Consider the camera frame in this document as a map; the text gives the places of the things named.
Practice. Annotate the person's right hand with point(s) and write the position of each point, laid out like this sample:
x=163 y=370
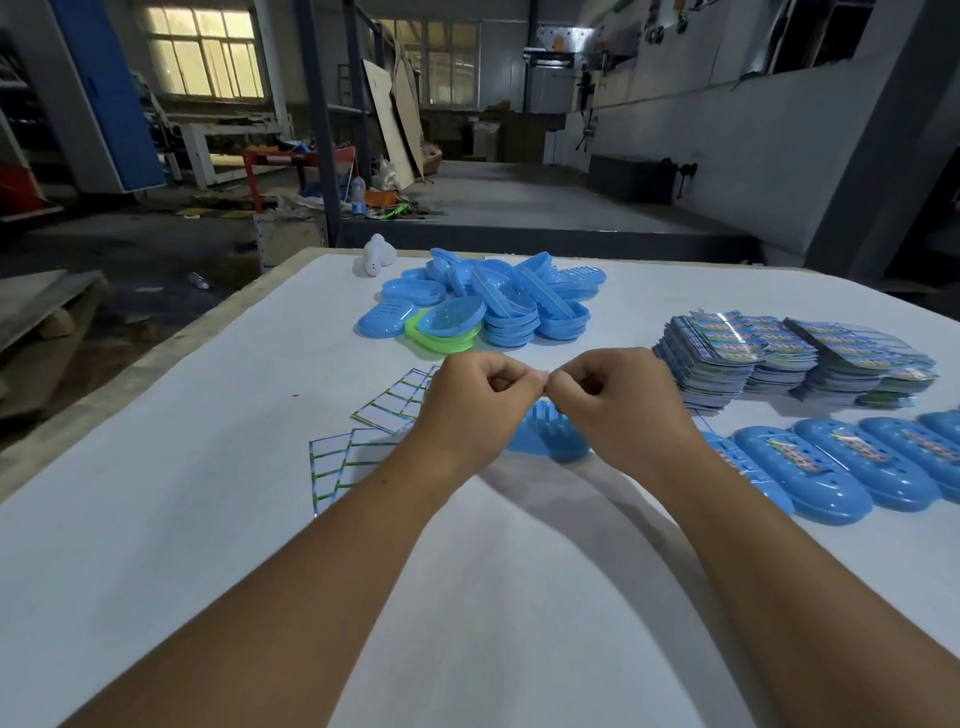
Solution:
x=630 y=412

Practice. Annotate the person's left hand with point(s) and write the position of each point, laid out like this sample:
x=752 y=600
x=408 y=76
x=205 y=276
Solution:
x=472 y=420

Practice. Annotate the fanned backing sheets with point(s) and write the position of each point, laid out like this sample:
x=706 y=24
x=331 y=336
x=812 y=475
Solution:
x=382 y=409

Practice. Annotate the stacks of colourful sticker sheets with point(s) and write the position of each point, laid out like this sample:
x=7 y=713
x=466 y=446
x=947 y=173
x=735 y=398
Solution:
x=709 y=360

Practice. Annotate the pile of blue soap dishes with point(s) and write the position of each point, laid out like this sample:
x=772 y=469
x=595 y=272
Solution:
x=517 y=296

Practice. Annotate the person's right forearm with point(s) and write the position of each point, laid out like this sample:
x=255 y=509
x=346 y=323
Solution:
x=810 y=600

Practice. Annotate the person's left forearm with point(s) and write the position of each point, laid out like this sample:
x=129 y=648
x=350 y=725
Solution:
x=262 y=615

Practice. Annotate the black box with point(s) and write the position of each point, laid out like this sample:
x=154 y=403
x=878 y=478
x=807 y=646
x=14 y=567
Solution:
x=631 y=180

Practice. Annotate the orange box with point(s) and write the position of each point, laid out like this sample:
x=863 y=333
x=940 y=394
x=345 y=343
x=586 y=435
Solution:
x=382 y=199

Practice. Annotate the small white plastic figure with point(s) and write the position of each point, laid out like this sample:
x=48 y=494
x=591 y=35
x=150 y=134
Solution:
x=379 y=255

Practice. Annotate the green tool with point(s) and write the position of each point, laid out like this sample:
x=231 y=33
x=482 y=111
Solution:
x=394 y=211

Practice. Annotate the clear water bottle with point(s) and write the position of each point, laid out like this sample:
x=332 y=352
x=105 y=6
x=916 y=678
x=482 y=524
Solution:
x=358 y=196

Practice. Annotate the pale wooden crate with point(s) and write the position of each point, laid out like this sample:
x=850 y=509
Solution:
x=291 y=241

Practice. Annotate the white plastic bag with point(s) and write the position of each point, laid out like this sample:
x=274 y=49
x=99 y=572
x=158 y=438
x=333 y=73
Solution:
x=385 y=176

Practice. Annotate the wicker basket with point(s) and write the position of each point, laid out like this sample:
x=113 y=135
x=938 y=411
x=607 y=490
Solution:
x=432 y=160

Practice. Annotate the plastic bottle on floor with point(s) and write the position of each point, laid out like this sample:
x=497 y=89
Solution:
x=198 y=281

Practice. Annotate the pale leaning plywood board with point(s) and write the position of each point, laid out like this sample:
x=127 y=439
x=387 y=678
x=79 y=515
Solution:
x=388 y=124

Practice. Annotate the brown leaning board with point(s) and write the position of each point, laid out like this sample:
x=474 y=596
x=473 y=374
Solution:
x=409 y=116

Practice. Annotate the red metal table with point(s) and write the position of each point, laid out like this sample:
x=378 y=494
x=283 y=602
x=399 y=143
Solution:
x=276 y=155

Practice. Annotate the silver machine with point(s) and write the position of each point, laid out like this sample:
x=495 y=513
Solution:
x=553 y=86

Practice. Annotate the wide window with grid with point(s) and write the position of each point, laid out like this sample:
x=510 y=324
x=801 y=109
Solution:
x=446 y=71

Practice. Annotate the grey slanted pillar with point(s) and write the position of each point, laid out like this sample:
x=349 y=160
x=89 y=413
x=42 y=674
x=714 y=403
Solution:
x=885 y=165

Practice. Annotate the wooden pallet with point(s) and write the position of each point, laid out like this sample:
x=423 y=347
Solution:
x=41 y=307

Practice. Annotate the large bright window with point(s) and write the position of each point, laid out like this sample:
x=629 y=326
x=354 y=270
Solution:
x=202 y=56

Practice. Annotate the blue and white machine cabinet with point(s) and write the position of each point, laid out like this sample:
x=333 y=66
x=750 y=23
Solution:
x=105 y=90

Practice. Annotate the black wall plug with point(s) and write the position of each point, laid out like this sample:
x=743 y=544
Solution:
x=685 y=171

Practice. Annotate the thick dark steel post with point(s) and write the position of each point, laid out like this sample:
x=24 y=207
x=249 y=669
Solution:
x=320 y=142

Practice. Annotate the thin dark steel post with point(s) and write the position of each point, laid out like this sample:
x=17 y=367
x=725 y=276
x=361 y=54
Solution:
x=358 y=94

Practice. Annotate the white metal workbench frame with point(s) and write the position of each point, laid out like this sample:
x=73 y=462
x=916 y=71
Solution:
x=199 y=152

